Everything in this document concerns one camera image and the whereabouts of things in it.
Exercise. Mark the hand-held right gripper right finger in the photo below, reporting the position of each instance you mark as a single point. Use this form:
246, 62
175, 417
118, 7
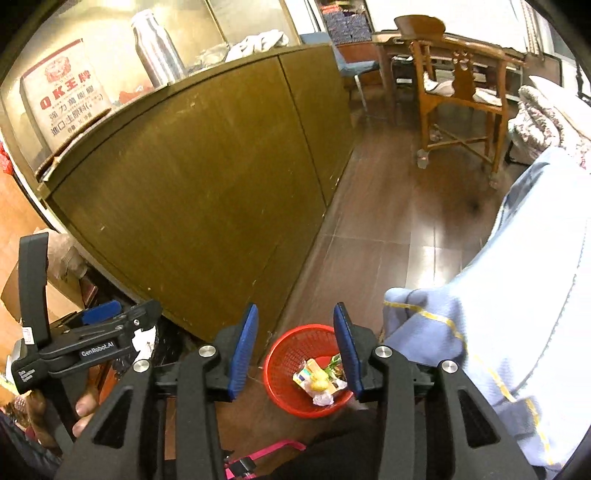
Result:
346, 350

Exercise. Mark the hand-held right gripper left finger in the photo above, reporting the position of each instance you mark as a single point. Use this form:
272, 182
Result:
244, 350

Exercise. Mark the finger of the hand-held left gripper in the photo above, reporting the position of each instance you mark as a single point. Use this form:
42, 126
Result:
99, 311
143, 318

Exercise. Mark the green snack packet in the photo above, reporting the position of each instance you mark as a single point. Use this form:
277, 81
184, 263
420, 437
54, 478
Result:
334, 364

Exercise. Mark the white paper scrap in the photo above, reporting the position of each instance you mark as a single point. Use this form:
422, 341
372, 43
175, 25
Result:
141, 344

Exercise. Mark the yellow pom-pom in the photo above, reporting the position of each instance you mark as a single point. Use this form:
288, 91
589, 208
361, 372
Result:
319, 381

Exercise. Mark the red plastic basket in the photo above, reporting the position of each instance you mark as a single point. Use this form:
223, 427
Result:
281, 369

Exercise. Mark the person's left hand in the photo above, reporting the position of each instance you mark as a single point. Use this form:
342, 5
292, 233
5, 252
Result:
85, 408

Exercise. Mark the white plastic bag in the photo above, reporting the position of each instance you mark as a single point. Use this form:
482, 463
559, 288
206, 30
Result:
64, 254

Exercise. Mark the olive wooden cabinet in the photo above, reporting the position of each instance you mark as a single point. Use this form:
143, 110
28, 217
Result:
184, 184

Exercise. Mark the blue bed blanket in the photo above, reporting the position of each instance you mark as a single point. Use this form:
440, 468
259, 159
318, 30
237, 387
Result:
508, 323

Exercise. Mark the metal thermos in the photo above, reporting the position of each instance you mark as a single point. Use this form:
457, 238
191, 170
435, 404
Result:
157, 50

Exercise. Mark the blue chair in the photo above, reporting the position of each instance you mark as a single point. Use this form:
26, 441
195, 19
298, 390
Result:
355, 64

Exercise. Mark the wooden armchair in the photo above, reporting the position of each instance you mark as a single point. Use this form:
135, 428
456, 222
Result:
461, 78

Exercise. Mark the white cloth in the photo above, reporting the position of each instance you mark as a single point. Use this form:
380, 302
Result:
258, 44

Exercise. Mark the folded floral quilt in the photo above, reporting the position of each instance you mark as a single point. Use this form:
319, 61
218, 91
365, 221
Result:
540, 124

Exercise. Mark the white pillow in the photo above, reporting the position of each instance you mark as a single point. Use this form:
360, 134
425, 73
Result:
554, 99

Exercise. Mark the pink metal frame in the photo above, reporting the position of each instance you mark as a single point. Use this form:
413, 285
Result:
277, 446

